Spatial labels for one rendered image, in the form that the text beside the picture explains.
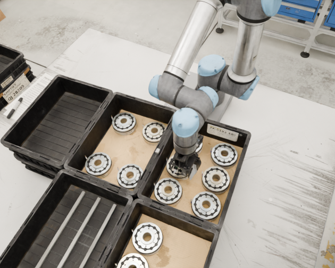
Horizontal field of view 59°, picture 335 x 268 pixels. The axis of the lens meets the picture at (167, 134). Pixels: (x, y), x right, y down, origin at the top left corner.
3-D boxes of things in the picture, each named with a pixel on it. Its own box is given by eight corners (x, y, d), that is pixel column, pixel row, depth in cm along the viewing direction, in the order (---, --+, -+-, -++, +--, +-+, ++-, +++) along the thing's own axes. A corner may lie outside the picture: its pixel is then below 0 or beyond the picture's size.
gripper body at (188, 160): (169, 170, 104) (168, 153, 94) (179, 151, 108) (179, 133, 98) (189, 179, 102) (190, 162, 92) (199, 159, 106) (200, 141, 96)
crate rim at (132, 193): (115, 94, 129) (114, 90, 127) (179, 113, 121) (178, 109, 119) (63, 170, 109) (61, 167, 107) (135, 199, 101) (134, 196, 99)
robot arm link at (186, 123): (205, 111, 83) (190, 132, 79) (203, 133, 92) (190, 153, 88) (181, 100, 86) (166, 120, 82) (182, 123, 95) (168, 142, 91)
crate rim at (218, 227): (179, 113, 121) (179, 109, 119) (251, 135, 113) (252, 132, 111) (135, 199, 101) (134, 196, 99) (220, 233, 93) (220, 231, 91)
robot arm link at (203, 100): (190, 76, 93) (172, 100, 88) (222, 90, 90) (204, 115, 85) (189, 93, 100) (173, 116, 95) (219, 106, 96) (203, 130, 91)
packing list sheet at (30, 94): (43, 72, 169) (42, 71, 168) (74, 85, 162) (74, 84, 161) (0, 112, 153) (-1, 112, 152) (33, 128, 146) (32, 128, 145)
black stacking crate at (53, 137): (66, 91, 144) (57, 74, 135) (118, 108, 137) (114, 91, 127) (13, 157, 124) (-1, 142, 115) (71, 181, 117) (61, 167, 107)
